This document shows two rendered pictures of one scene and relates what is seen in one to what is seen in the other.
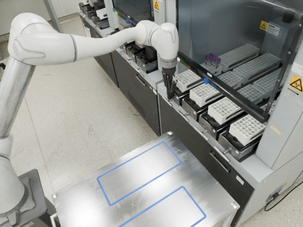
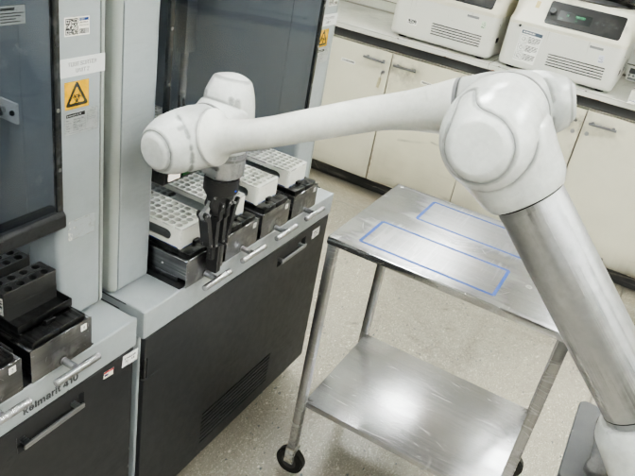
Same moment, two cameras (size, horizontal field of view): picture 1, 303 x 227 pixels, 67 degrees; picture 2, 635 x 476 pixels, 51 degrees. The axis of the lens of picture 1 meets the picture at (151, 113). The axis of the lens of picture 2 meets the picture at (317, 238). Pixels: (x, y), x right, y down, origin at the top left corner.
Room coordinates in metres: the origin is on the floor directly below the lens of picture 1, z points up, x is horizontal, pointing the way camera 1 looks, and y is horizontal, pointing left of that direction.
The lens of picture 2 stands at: (1.65, 0.99, 1.58)
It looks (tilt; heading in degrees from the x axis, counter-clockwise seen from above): 29 degrees down; 230
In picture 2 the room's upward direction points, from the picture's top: 11 degrees clockwise
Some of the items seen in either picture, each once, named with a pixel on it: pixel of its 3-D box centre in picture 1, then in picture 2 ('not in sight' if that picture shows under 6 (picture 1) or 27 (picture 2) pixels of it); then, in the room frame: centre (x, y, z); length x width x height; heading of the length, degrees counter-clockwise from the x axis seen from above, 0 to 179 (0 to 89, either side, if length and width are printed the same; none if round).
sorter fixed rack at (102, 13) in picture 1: (112, 11); not in sight; (2.24, 0.24, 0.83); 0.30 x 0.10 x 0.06; 116
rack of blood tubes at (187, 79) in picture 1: (197, 75); (144, 212); (1.10, -0.30, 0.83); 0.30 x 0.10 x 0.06; 116
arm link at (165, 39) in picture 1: (166, 39); (225, 113); (1.02, -0.11, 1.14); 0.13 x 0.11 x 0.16; 30
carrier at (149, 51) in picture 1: (150, 51); (26, 294); (1.42, -0.04, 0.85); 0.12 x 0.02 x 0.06; 26
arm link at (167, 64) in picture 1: (168, 60); (223, 161); (1.01, -0.12, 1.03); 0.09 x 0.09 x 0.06
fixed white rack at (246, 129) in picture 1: (259, 122); (253, 160); (0.69, -0.51, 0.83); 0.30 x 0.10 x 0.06; 116
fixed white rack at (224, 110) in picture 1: (236, 104); (221, 174); (0.83, -0.44, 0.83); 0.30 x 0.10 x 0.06; 116
